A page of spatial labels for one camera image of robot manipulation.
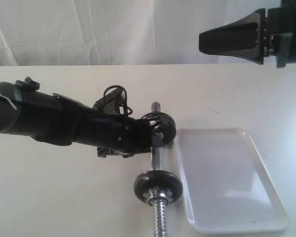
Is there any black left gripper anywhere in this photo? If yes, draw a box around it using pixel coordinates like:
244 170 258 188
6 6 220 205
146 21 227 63
83 115 158 158

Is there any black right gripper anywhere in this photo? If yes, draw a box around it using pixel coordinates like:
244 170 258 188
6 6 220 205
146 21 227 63
198 0 296 68

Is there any black weight plate with collar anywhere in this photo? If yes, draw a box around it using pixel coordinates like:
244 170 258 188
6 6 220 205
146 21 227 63
134 170 183 203

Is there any chrome star collar nut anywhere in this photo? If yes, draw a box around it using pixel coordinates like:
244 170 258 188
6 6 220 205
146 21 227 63
143 188 174 206

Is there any chrome threaded dumbbell bar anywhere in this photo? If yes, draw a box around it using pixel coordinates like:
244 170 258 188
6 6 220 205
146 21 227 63
143 100 175 237

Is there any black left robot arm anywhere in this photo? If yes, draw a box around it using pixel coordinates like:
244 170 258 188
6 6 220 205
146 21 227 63
0 78 152 156

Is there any white plastic tray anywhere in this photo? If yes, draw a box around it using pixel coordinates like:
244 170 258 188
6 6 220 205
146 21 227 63
173 128 289 235

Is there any white backdrop curtain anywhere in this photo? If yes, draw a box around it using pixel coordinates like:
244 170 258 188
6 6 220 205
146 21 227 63
0 0 280 66

